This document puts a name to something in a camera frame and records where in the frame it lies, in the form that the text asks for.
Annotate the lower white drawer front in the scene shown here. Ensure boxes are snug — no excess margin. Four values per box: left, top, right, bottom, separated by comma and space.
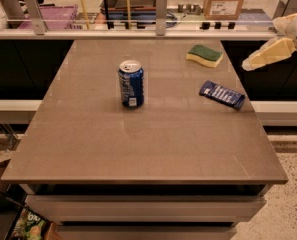
58, 226, 236, 240

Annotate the left metal railing post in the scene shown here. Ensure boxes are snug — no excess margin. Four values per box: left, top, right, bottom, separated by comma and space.
24, 0, 47, 35

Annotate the blue snack bar wrapper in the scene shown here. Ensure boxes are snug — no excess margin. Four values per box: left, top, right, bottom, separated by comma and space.
199, 81, 245, 110

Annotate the middle metal railing post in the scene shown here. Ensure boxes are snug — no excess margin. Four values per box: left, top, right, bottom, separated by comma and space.
156, 0, 167, 36

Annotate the cardboard box with label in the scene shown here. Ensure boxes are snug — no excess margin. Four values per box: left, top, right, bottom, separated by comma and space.
203, 0, 244, 20

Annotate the green chip bag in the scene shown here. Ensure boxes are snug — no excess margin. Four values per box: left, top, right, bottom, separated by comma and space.
10, 209, 48, 240

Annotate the white drawer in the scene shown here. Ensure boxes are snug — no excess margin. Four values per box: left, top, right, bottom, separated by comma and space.
58, 226, 236, 240
26, 195, 266, 223

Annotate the blue pepsi can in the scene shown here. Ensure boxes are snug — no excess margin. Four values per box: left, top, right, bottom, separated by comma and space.
118, 60, 144, 109

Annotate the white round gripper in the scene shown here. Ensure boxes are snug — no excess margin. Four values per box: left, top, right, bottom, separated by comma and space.
242, 13, 297, 71

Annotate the green and yellow sponge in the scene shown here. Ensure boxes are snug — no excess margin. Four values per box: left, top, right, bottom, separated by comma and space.
186, 45, 223, 68

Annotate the upper white drawer front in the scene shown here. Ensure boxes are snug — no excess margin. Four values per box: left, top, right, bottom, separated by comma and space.
26, 195, 266, 223

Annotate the purple plastic crate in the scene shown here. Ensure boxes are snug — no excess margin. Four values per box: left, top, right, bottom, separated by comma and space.
19, 5, 78, 30

